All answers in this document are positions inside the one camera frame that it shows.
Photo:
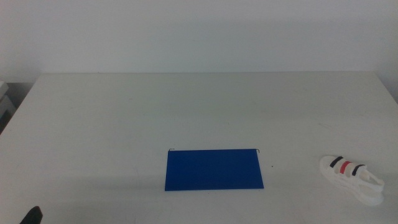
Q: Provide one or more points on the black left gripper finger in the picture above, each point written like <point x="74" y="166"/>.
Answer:
<point x="33" y="216"/>

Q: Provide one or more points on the blue rectangular mat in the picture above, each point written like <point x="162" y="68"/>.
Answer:
<point x="214" y="170"/>

